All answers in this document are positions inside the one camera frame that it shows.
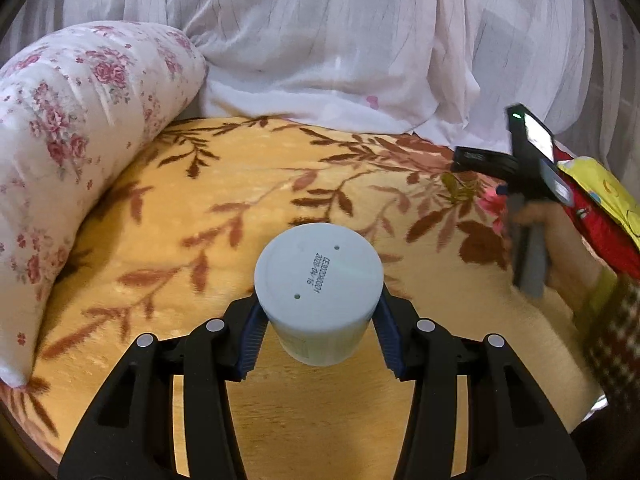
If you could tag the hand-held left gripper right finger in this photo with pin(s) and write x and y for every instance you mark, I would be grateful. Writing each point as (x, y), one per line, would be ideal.
(390, 335)

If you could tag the person's right forearm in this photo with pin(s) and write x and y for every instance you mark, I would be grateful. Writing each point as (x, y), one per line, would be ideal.
(617, 342)

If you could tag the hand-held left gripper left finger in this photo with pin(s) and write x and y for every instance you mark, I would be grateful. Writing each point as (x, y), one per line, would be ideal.
(250, 340)

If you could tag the yellow plastic packet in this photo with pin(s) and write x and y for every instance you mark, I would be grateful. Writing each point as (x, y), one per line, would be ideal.
(607, 190)

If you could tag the floral rolled quilt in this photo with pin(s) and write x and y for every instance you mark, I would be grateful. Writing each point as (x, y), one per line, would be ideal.
(75, 170)

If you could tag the white sheer curtain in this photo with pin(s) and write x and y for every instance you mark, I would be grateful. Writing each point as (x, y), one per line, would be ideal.
(350, 35)

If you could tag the yellow leaf-print blanket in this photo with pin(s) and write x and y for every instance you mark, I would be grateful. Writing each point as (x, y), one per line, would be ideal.
(175, 240)

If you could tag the pale white round bottle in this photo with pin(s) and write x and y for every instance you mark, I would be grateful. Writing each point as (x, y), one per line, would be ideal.
(317, 290)

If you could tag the red cloth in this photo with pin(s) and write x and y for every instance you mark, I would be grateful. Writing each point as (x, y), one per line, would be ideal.
(600, 235)

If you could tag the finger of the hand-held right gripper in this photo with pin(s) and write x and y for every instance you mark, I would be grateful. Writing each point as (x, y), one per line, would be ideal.
(482, 161)

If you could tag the person's right hand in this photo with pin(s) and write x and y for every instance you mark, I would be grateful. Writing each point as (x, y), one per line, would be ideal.
(567, 252)

